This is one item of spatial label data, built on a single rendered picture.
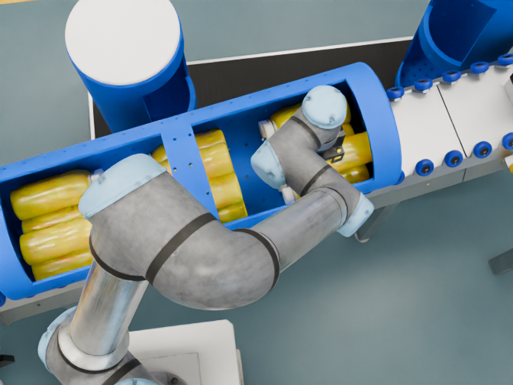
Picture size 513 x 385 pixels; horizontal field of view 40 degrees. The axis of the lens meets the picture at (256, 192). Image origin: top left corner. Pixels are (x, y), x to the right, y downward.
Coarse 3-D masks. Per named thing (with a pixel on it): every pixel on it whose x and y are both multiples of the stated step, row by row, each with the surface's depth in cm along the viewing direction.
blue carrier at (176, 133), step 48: (240, 96) 153; (288, 96) 147; (384, 96) 144; (96, 144) 146; (144, 144) 162; (192, 144) 142; (240, 144) 168; (384, 144) 144; (0, 192) 160; (192, 192) 141; (0, 240) 137; (0, 288) 141; (48, 288) 147
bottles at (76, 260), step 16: (352, 128) 158; (352, 176) 155; (368, 176) 155; (288, 192) 155; (64, 208) 154; (224, 208) 153; (240, 208) 153; (32, 224) 152; (48, 224) 151; (64, 256) 150; (80, 256) 150; (48, 272) 150; (64, 272) 150
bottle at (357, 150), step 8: (352, 136) 153; (360, 136) 152; (344, 144) 151; (352, 144) 151; (360, 144) 151; (368, 144) 151; (352, 152) 151; (360, 152) 151; (368, 152) 152; (328, 160) 150; (344, 160) 151; (352, 160) 151; (360, 160) 152; (368, 160) 153; (336, 168) 152; (344, 168) 153
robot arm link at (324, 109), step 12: (312, 96) 119; (324, 96) 120; (336, 96) 120; (300, 108) 123; (312, 108) 119; (324, 108) 119; (336, 108) 119; (312, 120) 119; (324, 120) 118; (336, 120) 119; (324, 132) 121; (336, 132) 125
